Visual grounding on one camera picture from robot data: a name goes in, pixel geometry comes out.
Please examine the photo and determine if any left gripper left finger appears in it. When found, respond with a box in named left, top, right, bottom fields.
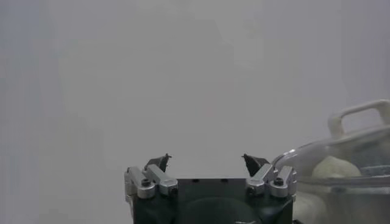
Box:
left=124, top=153, right=179, bottom=200

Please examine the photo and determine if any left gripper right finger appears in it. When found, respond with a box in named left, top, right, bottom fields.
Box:
left=242, top=153, right=298, bottom=198

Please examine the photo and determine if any white steamed baozi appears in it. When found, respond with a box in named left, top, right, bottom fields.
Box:
left=311, top=155, right=363, bottom=179

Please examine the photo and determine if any round glass lid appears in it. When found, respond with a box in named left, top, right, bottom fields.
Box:
left=271, top=99, right=390, bottom=187

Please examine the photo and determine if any stainless steel steamer basket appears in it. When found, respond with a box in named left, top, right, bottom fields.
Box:
left=297, top=175, right=390, bottom=224

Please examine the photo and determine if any white electric cooker base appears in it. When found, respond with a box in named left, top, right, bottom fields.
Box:
left=292, top=191, right=328, bottom=224

